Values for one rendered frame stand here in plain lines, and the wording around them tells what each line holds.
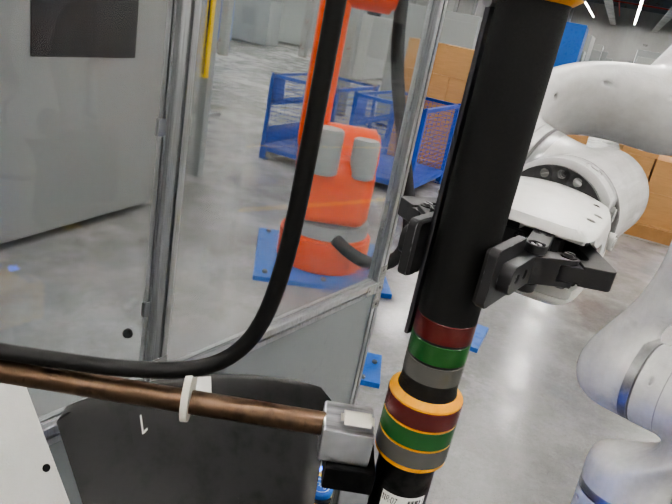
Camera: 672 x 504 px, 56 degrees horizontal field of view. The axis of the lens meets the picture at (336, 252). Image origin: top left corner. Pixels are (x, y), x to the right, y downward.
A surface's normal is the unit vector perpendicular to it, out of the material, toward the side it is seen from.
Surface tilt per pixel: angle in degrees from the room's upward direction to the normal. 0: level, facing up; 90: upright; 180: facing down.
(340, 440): 90
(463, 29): 90
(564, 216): 5
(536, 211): 9
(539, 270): 90
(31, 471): 50
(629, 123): 126
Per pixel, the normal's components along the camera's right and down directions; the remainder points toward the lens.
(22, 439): 0.72, -0.33
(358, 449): -0.02, 0.36
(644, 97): -0.34, 0.47
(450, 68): -0.42, 0.25
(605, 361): -0.71, -0.14
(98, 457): 0.13, -0.31
